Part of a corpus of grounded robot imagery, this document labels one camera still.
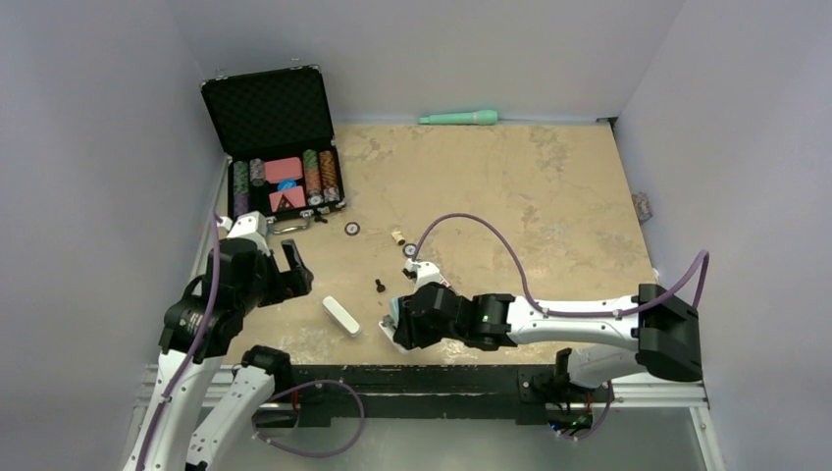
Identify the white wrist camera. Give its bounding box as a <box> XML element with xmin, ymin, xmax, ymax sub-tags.
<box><xmin>218</xmin><ymin>211</ymin><xmax>271</xmax><ymax>255</ymax></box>
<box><xmin>402</xmin><ymin>259</ymin><xmax>442</xmax><ymax>293</ymax></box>

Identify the pink card deck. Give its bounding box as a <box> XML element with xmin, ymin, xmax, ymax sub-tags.
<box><xmin>269</xmin><ymin>186</ymin><xmax>307</xmax><ymax>212</ymax></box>
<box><xmin>264</xmin><ymin>156</ymin><xmax>304</xmax><ymax>183</ymax></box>

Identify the orange chip column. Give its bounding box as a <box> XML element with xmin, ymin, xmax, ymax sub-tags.
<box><xmin>302</xmin><ymin>149</ymin><xmax>340</xmax><ymax>206</ymax></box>

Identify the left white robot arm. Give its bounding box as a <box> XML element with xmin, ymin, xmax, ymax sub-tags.
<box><xmin>124</xmin><ymin>237</ymin><xmax>314</xmax><ymax>470</ymax></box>

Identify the pink card deck lower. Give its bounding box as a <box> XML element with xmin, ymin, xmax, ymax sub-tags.
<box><xmin>269</xmin><ymin>186</ymin><xmax>307</xmax><ymax>212</ymax></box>

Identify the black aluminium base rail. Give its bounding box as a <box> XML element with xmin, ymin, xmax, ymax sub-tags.
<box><xmin>132</xmin><ymin>362</ymin><xmax>709</xmax><ymax>431</ymax></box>

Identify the black poker chip case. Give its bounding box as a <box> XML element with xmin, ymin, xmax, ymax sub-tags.
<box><xmin>200</xmin><ymin>65</ymin><xmax>346</xmax><ymax>222</ymax></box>

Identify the green chip column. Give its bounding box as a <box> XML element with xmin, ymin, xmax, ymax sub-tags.
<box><xmin>232</xmin><ymin>161</ymin><xmax>250</xmax><ymax>217</ymax></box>

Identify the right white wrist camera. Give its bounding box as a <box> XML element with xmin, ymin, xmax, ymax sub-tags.
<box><xmin>402</xmin><ymin>259</ymin><xmax>442</xmax><ymax>293</ymax></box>

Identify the blue dealer chip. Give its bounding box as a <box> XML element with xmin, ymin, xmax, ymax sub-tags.
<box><xmin>277</xmin><ymin>180</ymin><xmax>297</xmax><ymax>191</ymax></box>

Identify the white stapler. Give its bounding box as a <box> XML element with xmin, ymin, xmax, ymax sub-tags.
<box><xmin>322</xmin><ymin>296</ymin><xmax>361</xmax><ymax>338</ymax></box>

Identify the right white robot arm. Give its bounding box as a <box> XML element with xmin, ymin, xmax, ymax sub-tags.
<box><xmin>380</xmin><ymin>282</ymin><xmax>703</xmax><ymax>410</ymax></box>

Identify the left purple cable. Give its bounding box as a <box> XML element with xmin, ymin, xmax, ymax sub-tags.
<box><xmin>132</xmin><ymin>209</ymin><xmax>224</xmax><ymax>471</ymax></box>

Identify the pink card deck upper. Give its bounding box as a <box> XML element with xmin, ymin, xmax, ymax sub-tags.
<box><xmin>264</xmin><ymin>156</ymin><xmax>304</xmax><ymax>183</ymax></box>

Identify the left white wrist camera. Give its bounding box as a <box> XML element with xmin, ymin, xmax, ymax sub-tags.
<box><xmin>218</xmin><ymin>211</ymin><xmax>271</xmax><ymax>255</ymax></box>

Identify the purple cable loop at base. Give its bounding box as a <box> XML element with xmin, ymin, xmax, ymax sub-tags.
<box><xmin>250</xmin><ymin>379</ymin><xmax>367</xmax><ymax>459</ymax></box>

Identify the poker chip near case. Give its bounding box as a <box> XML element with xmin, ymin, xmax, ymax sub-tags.
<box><xmin>343</xmin><ymin>222</ymin><xmax>361</xmax><ymax>236</ymax></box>

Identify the mint green marker pen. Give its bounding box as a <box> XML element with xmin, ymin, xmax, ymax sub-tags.
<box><xmin>418</xmin><ymin>110</ymin><xmax>498</xmax><ymax>126</ymax></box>

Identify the small cork piece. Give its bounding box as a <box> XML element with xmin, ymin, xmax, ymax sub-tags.
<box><xmin>390</xmin><ymin>231</ymin><xmax>406</xmax><ymax>246</ymax></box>

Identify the light blue stapler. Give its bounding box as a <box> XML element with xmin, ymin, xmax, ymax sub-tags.
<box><xmin>379</xmin><ymin>297</ymin><xmax>408</xmax><ymax>354</ymax></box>

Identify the upper poker chip in row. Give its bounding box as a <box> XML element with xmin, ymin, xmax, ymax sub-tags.
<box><xmin>402</xmin><ymin>242</ymin><xmax>420</xmax><ymax>260</ymax></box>

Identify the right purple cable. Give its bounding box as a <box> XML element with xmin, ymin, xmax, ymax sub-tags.
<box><xmin>412</xmin><ymin>213</ymin><xmax>711</xmax><ymax>320</ymax></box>

